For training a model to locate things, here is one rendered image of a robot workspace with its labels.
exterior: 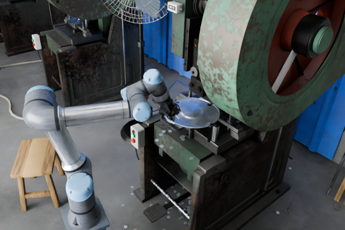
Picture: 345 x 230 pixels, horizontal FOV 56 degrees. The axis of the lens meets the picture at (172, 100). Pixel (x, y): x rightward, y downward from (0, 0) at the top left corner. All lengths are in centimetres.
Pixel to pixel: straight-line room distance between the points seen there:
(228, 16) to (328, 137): 196
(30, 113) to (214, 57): 70
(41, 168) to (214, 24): 148
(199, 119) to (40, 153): 110
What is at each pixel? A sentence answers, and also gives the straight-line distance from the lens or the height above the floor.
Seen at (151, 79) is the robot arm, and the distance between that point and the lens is 137.
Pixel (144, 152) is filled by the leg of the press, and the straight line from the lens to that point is 200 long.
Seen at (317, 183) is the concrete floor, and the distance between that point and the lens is 270.
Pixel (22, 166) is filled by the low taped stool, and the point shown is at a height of 33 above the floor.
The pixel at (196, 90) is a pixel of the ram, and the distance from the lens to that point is 168.
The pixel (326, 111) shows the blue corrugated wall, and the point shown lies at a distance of 273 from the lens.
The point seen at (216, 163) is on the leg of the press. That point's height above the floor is 64.
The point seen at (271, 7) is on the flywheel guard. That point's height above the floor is 148.
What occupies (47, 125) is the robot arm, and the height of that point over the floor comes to 103.
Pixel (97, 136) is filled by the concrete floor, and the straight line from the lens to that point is 288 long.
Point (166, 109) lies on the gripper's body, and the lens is 151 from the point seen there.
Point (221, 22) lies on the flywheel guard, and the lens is 105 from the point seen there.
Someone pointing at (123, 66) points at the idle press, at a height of 33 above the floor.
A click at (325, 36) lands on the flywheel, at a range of 130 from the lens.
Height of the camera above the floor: 174
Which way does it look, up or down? 32 degrees down
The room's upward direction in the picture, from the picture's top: 2 degrees clockwise
